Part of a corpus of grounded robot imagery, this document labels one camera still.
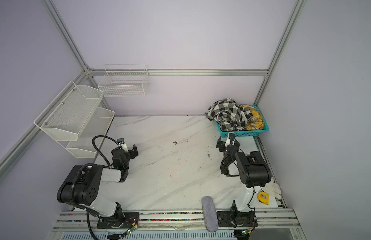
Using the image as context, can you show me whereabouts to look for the yellow plaid shirt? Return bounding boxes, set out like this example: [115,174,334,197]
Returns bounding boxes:
[240,105,265,131]

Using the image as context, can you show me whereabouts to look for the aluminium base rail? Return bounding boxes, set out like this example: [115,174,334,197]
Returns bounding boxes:
[48,208,306,240]

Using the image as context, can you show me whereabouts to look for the teal plastic basket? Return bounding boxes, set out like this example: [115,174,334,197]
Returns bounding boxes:
[232,105,269,137]

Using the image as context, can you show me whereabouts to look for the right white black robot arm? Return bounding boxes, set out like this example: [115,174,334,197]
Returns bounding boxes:
[216,133,272,228]

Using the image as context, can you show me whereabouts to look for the grey foam microphone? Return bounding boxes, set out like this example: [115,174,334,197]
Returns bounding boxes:
[201,196,219,233]

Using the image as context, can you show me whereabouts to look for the black white checkered shirt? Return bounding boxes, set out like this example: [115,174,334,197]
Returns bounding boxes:
[205,98,253,132]

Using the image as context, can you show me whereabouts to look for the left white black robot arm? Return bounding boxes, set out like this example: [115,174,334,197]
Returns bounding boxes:
[57,135,139,229]

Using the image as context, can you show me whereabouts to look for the yellow tape measure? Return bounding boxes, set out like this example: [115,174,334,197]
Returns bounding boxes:
[257,191,269,205]

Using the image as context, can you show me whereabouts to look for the white wire wall basket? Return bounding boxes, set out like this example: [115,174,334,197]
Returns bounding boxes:
[98,65,150,97]

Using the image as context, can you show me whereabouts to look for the aluminium frame profile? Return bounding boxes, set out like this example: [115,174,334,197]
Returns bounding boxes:
[87,69,269,77]

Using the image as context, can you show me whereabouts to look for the white work glove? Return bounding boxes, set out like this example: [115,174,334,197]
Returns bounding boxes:
[261,177,281,200]

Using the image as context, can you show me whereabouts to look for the white mesh two-tier shelf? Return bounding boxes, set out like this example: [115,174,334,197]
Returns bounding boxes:
[34,81,115,159]

